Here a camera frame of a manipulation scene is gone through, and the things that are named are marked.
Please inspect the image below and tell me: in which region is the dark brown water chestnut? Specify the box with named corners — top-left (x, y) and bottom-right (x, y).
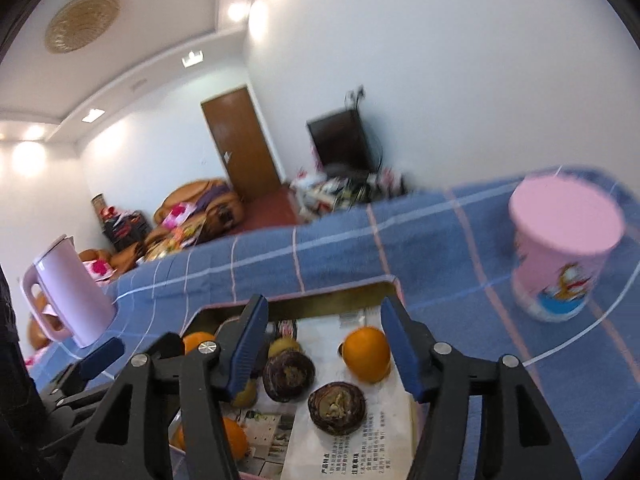
top-left (307, 381), bottom-right (367, 436)
top-left (262, 350), bottom-right (317, 403)

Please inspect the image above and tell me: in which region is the purple blanket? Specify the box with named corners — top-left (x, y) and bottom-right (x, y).
top-left (200, 185), bottom-right (233, 208)

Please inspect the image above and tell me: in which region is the white television stand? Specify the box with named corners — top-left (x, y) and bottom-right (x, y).
top-left (292, 167), bottom-right (406, 221)

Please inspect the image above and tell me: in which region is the orange-brown leather sofa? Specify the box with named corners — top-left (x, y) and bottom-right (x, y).
top-left (27, 245), bottom-right (146, 351)

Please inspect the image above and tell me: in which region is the pink cartoon cup with lid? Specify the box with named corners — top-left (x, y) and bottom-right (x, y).
top-left (508, 172), bottom-right (627, 323)

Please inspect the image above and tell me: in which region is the metal tray with paper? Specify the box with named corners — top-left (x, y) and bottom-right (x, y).
top-left (167, 280), bottom-right (426, 480)

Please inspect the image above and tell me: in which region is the blue checked cloth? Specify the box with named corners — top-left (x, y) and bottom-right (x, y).
top-left (25, 165), bottom-right (640, 480)

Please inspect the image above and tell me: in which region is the small orange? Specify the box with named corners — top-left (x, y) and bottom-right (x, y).
top-left (172, 417), bottom-right (250, 461)
top-left (182, 331), bottom-right (218, 356)

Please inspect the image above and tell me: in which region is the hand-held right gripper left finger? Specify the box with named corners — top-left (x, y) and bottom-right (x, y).
top-left (62, 294), bottom-right (270, 480)

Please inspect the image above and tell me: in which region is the orange-brown leather armchair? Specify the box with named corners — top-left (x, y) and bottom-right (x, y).
top-left (152, 177), bottom-right (246, 241)

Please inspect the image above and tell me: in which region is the pink electric kettle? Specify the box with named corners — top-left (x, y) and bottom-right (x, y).
top-left (21, 234), bottom-right (118, 349)

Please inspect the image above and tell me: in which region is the brown wooden door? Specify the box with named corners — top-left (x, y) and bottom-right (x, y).
top-left (201, 86), bottom-right (283, 203)

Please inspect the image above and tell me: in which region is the cluttered coffee table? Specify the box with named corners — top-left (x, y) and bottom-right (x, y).
top-left (137, 220), bottom-right (206, 263)

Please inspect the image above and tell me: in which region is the round golden ceiling medallion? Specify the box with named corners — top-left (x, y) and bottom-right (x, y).
top-left (45, 0), bottom-right (121, 53)

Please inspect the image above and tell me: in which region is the pink floral pillow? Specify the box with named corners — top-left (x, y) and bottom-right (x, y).
top-left (162, 202), bottom-right (198, 228)

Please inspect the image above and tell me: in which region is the yellow-brown longan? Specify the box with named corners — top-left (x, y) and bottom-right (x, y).
top-left (231, 377), bottom-right (259, 409)
top-left (268, 337), bottom-right (303, 358)

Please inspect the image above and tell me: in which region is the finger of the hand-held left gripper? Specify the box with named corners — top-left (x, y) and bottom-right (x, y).
top-left (49, 336), bottom-right (126, 397)

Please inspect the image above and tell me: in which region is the printed paper leaflet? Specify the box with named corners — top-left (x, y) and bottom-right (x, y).
top-left (220, 310), bottom-right (421, 480)

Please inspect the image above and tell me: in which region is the black television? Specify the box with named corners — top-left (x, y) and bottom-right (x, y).
top-left (306, 107), bottom-right (378, 173)

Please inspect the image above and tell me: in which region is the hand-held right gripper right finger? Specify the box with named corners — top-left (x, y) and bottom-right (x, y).
top-left (380, 296), bottom-right (583, 480)

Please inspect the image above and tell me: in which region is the large orange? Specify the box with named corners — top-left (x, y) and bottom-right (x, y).
top-left (341, 326), bottom-right (392, 385)

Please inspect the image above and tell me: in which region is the dark clothing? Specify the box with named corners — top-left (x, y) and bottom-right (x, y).
top-left (0, 265), bottom-right (38, 480)

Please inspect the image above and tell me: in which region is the dark clothes rack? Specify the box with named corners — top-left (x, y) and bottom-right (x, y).
top-left (102, 207), bottom-right (151, 253)

